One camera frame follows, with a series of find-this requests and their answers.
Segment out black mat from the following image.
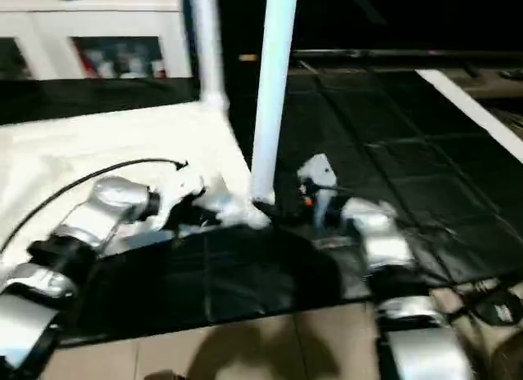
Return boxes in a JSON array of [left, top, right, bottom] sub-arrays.
[[0, 67, 523, 349]]

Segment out dark rounded foot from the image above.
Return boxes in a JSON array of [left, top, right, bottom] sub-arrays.
[[144, 369, 190, 380]]

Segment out black box gold label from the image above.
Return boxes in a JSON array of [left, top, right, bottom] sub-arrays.
[[216, 0, 303, 95]]

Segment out white flat board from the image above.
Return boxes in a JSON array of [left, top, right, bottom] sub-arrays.
[[414, 68, 523, 165]]

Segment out black stand leg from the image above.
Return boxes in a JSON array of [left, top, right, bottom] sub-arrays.
[[447, 278, 507, 318]]

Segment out white cabinet glass doors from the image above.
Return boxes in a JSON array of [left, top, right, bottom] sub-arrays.
[[0, 6, 195, 81]]

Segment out grey floor box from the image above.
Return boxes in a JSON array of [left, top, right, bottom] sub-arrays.
[[476, 292, 523, 326]]

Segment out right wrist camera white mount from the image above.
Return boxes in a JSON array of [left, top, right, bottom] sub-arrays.
[[296, 153, 338, 235]]

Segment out black left camera cable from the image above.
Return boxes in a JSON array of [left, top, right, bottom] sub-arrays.
[[0, 158, 190, 255]]

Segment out silver metal rail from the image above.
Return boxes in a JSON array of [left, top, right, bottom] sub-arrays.
[[293, 48, 523, 60]]

